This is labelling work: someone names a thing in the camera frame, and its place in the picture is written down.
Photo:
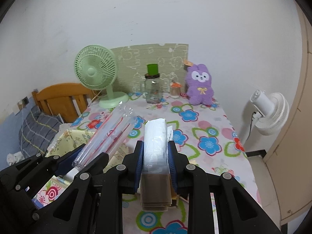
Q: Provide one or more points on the glass jar with black lid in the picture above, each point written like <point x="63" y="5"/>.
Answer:
<point x="152" y="89"/>

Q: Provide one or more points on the green plastic cup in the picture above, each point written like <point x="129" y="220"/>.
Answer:
<point x="152" y="69"/>

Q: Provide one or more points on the green cartoon cardboard panel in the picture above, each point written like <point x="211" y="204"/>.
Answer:
<point x="133" y="60"/>

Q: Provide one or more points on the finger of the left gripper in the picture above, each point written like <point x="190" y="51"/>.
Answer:
<point x="97" y="165"/>
<point x="65" y="163"/>

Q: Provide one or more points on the clear straw bundle pack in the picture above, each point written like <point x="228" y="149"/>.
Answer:
<point x="109" y="137"/>

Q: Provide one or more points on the wall power socket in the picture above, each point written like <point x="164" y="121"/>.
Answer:
<point x="25" y="101"/>

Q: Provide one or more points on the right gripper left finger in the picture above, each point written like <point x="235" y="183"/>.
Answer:
<point x="92" y="203"/>

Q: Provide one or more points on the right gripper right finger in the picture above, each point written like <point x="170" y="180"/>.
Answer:
<point x="217" y="203"/>

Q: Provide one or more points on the green desk fan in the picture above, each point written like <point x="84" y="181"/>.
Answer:
<point x="96" y="68"/>

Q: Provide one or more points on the floral tablecloth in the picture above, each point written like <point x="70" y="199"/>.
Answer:
<point x="203" y="133"/>

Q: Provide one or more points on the toothpick holder orange lid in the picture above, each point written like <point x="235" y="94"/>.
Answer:
<point x="175" y="89"/>

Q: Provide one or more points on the crumpled white cloth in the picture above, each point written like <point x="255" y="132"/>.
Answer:
<point x="14" y="158"/>

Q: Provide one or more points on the yellow cartoon fabric storage box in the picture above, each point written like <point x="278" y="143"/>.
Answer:
<point x="71" y="139"/>

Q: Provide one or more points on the purple plush bunny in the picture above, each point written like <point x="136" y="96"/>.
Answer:
<point x="199" y="85"/>

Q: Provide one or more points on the grey plaid pillow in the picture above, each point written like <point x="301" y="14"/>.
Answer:
<point x="37" y="132"/>

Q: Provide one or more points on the white floor fan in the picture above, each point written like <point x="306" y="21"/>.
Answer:
<point x="272" y="112"/>

